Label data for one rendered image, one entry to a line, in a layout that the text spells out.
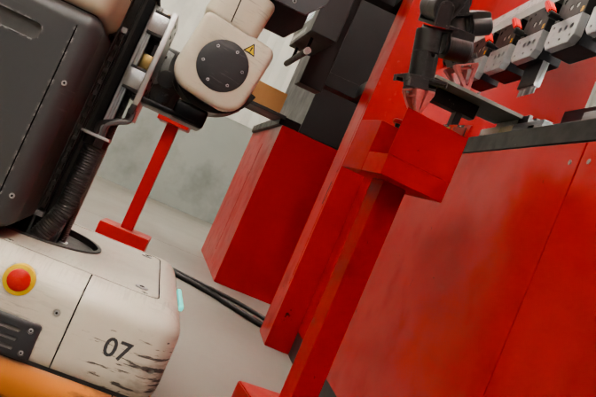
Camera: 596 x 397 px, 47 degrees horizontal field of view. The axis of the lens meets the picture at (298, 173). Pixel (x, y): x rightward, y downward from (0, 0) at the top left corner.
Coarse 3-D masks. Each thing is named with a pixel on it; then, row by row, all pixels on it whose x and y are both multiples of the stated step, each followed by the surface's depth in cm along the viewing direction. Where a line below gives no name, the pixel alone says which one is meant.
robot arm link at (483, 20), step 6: (468, 0) 184; (468, 6) 184; (462, 12) 184; (468, 12) 185; (474, 12) 187; (480, 12) 188; (486, 12) 189; (474, 18) 188; (480, 18) 189; (486, 18) 189; (474, 24) 188; (480, 24) 188; (486, 24) 189; (492, 24) 189; (474, 30) 188; (480, 30) 189; (486, 30) 189
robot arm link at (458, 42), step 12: (420, 12) 148; (444, 12) 141; (432, 24) 142; (444, 24) 142; (456, 36) 146; (468, 36) 146; (456, 48) 145; (468, 48) 146; (456, 60) 148; (468, 60) 148
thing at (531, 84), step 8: (536, 64) 191; (544, 64) 187; (528, 72) 194; (536, 72) 188; (544, 72) 187; (528, 80) 191; (536, 80) 187; (520, 88) 195; (528, 88) 191; (520, 96) 195
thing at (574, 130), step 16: (528, 128) 143; (544, 128) 135; (560, 128) 129; (576, 128) 123; (592, 128) 117; (480, 144) 165; (496, 144) 155; (512, 144) 147; (528, 144) 139; (544, 144) 133
